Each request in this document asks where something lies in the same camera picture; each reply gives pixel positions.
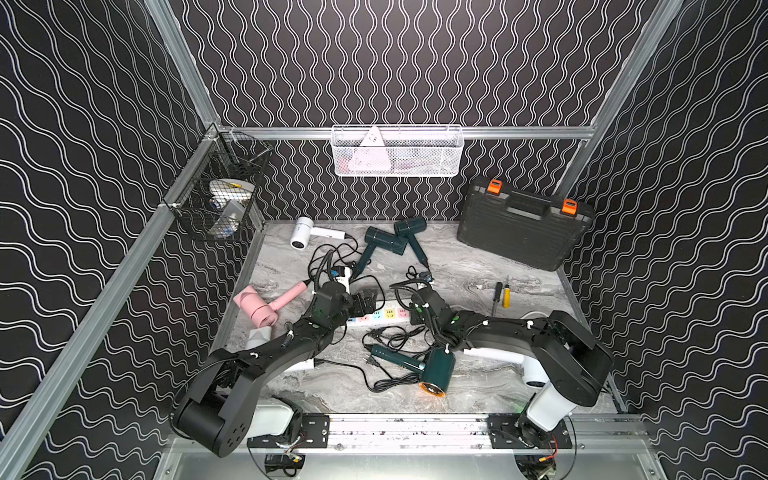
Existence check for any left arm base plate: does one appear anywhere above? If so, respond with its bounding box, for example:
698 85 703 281
246 413 331 450

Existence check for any green dryer back right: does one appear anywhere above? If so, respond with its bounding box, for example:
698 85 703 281
394 217 429 269

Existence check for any white multicolour power strip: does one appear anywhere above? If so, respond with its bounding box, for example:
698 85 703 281
347 300 410 328

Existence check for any black wire mesh basket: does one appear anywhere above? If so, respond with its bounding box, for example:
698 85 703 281
162 123 276 245

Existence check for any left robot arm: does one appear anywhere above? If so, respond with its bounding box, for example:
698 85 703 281
170 281 377 458

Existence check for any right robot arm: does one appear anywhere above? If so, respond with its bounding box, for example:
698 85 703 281
410 286 614 449

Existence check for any pink triangular item in basket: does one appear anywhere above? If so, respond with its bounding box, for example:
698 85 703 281
348 126 392 175

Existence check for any white dryer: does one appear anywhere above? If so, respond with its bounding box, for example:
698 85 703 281
289 216 347 251
462 348 549 388
245 326 315 372

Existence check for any green dryer in front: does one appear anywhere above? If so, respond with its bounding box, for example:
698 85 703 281
371 345 456 397

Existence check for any green dryer back left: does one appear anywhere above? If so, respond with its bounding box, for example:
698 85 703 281
352 227 407 279

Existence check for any white dryer at back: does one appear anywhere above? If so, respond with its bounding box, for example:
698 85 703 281
289 216 347 251

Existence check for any white dryer front left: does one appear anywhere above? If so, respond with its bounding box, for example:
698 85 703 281
245 326 315 372

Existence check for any yellow handled screwdriver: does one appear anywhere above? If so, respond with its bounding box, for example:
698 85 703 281
502 278 511 308

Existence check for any black handled screwdriver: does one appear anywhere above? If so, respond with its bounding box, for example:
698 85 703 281
490 282 503 317

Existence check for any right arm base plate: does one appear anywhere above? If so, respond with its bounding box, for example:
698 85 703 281
486 414 573 451

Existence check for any white wire wall basket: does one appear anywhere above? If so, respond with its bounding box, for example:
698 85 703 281
330 125 465 177

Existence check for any pink hair dryer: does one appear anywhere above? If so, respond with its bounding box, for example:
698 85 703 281
234 281 308 328

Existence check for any black cord front green dryer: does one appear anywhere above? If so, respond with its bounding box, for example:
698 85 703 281
359 326 442 394

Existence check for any black plastic tool case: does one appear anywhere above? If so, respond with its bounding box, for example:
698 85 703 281
457 177 595 271

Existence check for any white dryer front right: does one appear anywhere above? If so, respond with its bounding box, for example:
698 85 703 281
462 348 549 388

